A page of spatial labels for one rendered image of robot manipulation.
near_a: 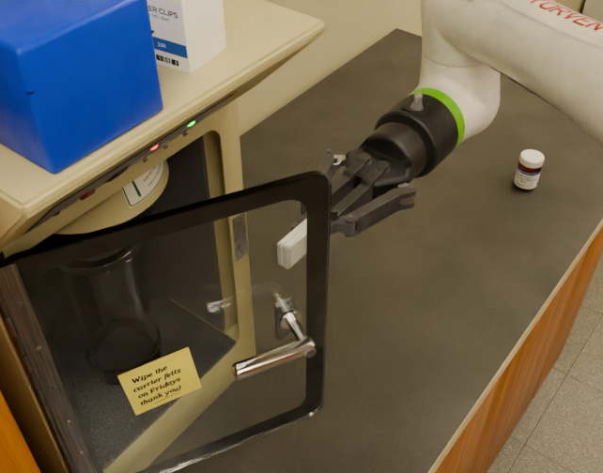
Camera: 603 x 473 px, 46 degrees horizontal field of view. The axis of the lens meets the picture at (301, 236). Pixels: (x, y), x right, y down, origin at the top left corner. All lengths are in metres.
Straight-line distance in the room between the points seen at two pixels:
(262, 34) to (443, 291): 0.67
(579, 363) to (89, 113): 2.08
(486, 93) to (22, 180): 0.62
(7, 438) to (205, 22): 0.36
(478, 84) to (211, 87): 0.46
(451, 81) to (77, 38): 0.57
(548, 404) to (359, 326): 1.24
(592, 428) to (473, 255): 1.11
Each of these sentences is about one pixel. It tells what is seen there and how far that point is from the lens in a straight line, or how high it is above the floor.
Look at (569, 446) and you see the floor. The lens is 2.22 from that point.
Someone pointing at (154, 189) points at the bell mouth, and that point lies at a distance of 0.75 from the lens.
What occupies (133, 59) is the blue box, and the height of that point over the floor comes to 1.56.
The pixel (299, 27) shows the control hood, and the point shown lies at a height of 1.51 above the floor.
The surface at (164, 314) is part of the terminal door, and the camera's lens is 0.70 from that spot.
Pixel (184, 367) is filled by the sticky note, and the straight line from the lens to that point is 0.77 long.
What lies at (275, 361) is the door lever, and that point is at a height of 1.20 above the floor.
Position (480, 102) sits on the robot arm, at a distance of 0.94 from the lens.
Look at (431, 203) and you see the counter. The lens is 1.34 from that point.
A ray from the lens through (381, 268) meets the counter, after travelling 1.20.
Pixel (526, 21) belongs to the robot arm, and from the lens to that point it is 0.80.
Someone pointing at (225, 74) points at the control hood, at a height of 1.51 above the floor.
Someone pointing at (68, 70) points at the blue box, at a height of 1.57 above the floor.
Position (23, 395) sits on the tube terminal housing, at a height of 1.19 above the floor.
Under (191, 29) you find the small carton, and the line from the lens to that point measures 0.56.
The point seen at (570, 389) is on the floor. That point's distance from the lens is 2.33.
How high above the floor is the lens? 1.79
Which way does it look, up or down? 43 degrees down
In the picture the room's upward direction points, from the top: straight up
